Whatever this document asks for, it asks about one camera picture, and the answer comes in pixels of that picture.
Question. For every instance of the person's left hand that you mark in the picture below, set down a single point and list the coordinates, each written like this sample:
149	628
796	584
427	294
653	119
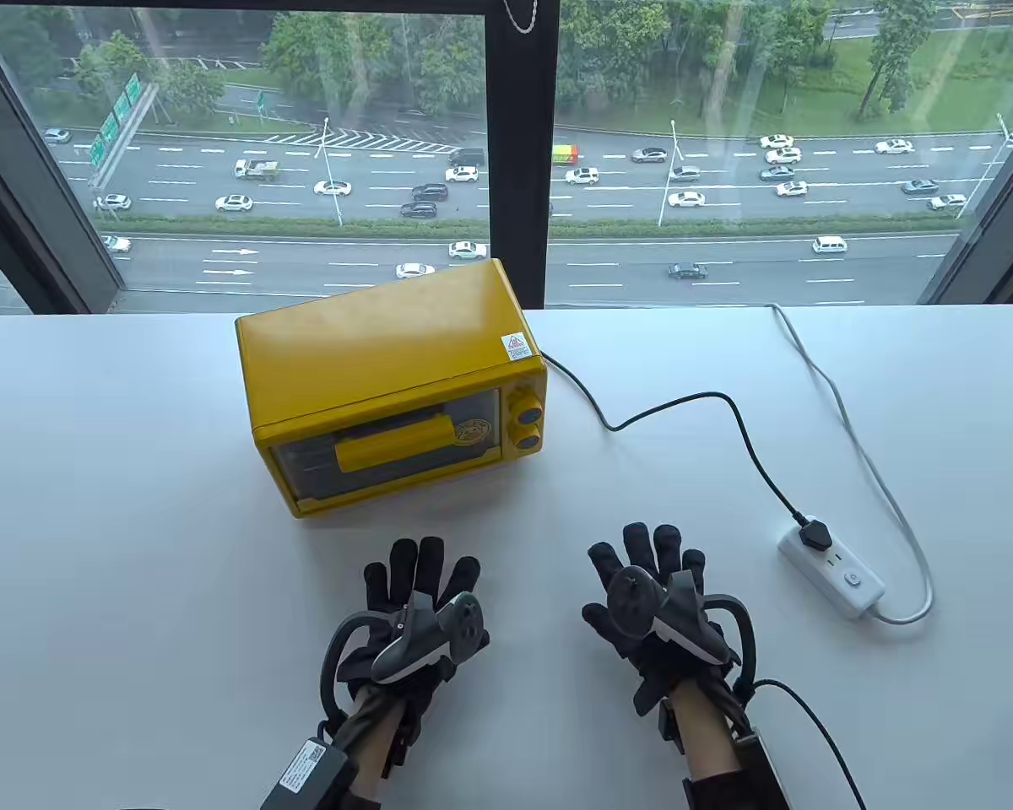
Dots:
414	564

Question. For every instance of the person's right hand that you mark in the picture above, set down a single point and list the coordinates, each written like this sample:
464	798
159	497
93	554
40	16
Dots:
641	548

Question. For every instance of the yellow oven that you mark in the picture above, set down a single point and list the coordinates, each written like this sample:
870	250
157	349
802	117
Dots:
371	354

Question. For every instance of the white power strip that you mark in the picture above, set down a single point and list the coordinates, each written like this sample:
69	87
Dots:
853	582

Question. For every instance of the person's right forearm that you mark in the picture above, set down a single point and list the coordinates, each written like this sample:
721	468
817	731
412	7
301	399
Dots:
701	726

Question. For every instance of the person's left forearm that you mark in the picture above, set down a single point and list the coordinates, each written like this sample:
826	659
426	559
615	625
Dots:
371	734

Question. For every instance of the black grey hand controller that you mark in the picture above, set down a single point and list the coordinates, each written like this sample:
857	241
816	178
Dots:
422	641
684	616

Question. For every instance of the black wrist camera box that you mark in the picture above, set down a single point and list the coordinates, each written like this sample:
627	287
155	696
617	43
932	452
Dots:
304	772
764	768

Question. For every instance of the black window post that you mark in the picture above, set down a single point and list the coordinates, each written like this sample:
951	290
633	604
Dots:
519	169

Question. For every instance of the slanted black window frame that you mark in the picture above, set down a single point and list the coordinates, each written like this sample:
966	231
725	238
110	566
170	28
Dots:
988	228
34	211

